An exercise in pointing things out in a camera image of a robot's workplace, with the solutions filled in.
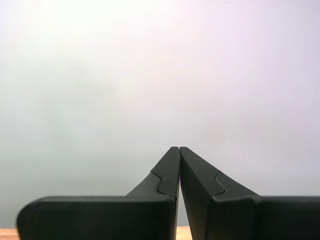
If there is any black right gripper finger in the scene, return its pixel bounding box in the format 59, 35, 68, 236
16, 146, 181, 240
179, 146, 320, 240

